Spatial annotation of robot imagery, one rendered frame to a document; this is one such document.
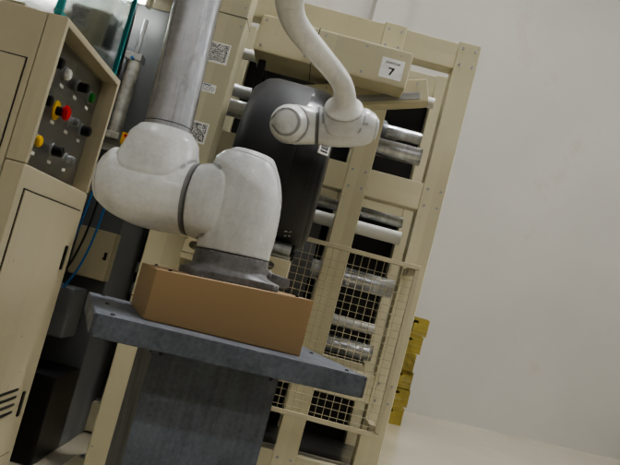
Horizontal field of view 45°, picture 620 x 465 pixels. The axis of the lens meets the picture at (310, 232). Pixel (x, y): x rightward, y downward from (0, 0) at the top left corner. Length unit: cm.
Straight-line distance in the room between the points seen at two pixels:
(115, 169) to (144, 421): 50
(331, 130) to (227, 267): 65
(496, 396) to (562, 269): 140
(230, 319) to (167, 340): 16
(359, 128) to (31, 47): 84
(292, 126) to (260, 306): 68
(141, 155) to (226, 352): 47
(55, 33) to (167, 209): 62
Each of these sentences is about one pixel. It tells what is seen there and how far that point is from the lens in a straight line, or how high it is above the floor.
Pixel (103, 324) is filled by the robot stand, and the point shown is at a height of 63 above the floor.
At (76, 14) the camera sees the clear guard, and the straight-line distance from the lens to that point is 209.
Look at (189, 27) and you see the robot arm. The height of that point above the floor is 124.
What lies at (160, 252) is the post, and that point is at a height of 78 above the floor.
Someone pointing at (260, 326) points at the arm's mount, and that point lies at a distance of 143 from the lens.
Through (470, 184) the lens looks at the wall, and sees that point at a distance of 722.
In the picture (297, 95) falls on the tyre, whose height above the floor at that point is 140.
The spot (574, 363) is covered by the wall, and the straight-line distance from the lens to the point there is 793.
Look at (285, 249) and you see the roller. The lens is 250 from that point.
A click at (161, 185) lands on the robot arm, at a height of 90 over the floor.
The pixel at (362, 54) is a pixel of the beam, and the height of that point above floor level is 172.
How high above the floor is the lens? 76
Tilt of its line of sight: 5 degrees up
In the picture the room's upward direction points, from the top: 15 degrees clockwise
